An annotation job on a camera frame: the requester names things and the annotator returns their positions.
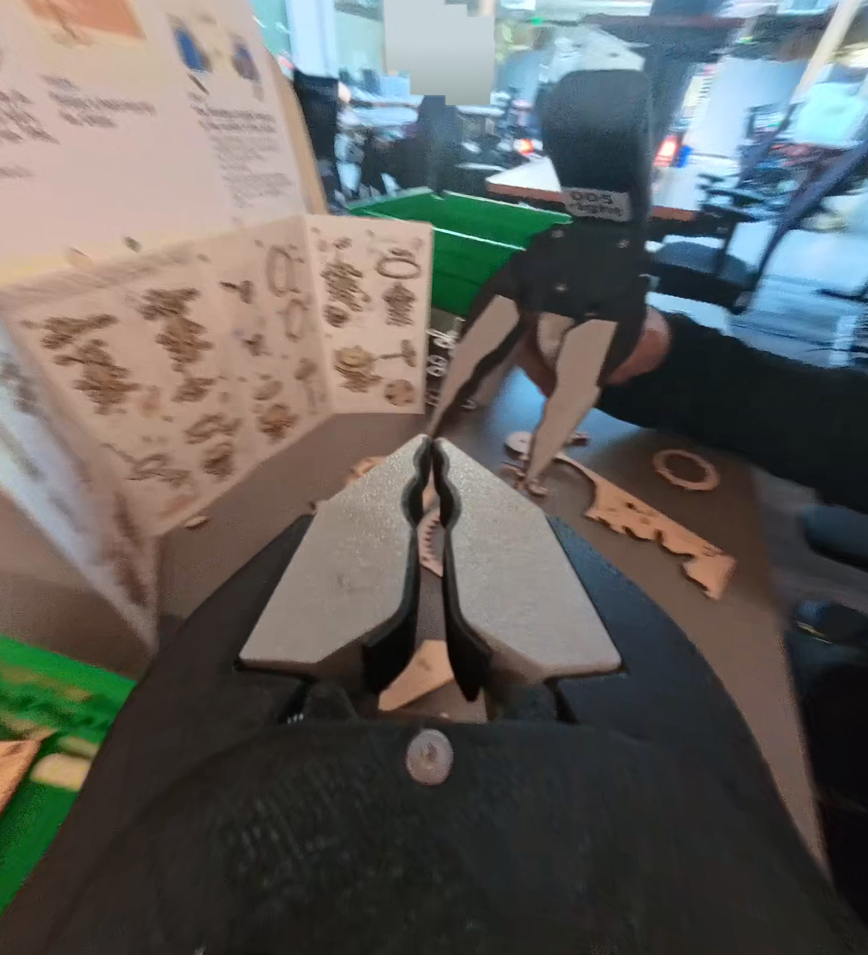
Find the small wooden part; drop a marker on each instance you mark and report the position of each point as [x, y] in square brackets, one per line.
[363, 468]

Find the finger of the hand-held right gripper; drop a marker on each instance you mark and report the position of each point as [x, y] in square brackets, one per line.
[572, 388]
[478, 351]

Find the green plastic bin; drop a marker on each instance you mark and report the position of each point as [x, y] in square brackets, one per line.
[16, 686]
[478, 239]

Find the person's dark clothing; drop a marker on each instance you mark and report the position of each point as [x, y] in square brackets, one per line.
[866, 746]

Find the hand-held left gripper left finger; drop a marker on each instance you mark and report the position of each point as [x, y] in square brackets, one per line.
[329, 582]

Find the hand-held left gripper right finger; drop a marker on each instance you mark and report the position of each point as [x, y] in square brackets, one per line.
[523, 582]

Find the black metal stand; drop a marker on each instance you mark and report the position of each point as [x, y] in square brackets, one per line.
[799, 195]

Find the folded instruction leaflet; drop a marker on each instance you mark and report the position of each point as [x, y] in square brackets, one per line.
[180, 358]

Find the person's right forearm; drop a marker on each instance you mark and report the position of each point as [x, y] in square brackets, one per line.
[777, 410]

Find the long jagged wooden part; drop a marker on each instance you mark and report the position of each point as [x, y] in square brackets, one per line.
[643, 522]

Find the white printed cardboard box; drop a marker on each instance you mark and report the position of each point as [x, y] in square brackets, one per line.
[105, 149]

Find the person's right hand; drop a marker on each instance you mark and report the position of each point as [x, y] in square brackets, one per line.
[654, 347]

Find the white table with wooden edge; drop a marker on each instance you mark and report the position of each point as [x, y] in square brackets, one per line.
[531, 183]

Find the toothed wooden gear part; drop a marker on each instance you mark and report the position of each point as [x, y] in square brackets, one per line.
[419, 675]

